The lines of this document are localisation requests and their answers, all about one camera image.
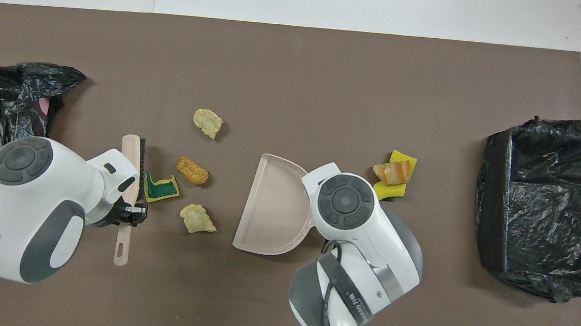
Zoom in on brown table mat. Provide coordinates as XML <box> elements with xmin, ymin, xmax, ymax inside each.
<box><xmin>0</xmin><ymin>1</ymin><xmax>581</xmax><ymax>326</ymax></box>

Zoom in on brown toy bread roll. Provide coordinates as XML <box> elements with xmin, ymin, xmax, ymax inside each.
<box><xmin>175</xmin><ymin>156</ymin><xmax>211</xmax><ymax>187</ymax></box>

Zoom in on striped toy croissant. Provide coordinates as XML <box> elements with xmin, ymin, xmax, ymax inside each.
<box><xmin>371</xmin><ymin>158</ymin><xmax>412</xmax><ymax>189</ymax></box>

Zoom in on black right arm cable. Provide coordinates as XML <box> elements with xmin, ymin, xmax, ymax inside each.
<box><xmin>313</xmin><ymin>239</ymin><xmax>368</xmax><ymax>326</ymax></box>

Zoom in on yellow and green sponge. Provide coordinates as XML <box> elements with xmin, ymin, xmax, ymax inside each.
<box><xmin>142</xmin><ymin>171</ymin><xmax>182</xmax><ymax>206</ymax></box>

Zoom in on beige hand brush black bristles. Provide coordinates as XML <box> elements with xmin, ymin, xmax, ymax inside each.
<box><xmin>112</xmin><ymin>134</ymin><xmax>148</xmax><ymax>268</ymax></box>

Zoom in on bin lined with black bag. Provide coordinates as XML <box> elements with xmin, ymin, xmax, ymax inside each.
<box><xmin>468</xmin><ymin>112</ymin><xmax>581</xmax><ymax>305</ymax></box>

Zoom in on pale toy pastry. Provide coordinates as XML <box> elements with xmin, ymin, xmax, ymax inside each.
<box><xmin>178</xmin><ymin>203</ymin><xmax>219</xmax><ymax>236</ymax></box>
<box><xmin>191</xmin><ymin>108</ymin><xmax>225</xmax><ymax>141</ymax></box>

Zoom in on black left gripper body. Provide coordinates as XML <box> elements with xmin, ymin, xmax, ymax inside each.
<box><xmin>101</xmin><ymin>197</ymin><xmax>130</xmax><ymax>230</ymax></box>

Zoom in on yellow sponge piece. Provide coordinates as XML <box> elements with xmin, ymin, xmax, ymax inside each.
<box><xmin>388</xmin><ymin>149</ymin><xmax>418</xmax><ymax>176</ymax></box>
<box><xmin>372</xmin><ymin>180</ymin><xmax>408</xmax><ymax>203</ymax></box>

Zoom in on beige plastic dustpan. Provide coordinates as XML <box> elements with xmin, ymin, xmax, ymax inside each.
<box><xmin>232</xmin><ymin>151</ymin><xmax>323</xmax><ymax>260</ymax></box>

